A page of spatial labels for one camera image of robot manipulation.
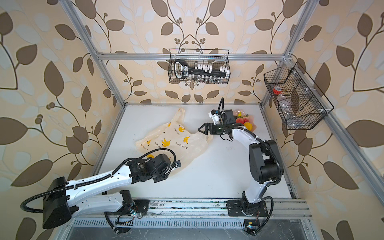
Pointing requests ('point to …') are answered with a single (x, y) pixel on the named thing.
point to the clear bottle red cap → (285, 104)
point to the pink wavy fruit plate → (251, 120)
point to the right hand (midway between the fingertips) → (204, 130)
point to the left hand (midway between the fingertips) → (166, 167)
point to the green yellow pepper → (239, 115)
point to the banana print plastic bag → (175, 140)
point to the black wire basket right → (301, 103)
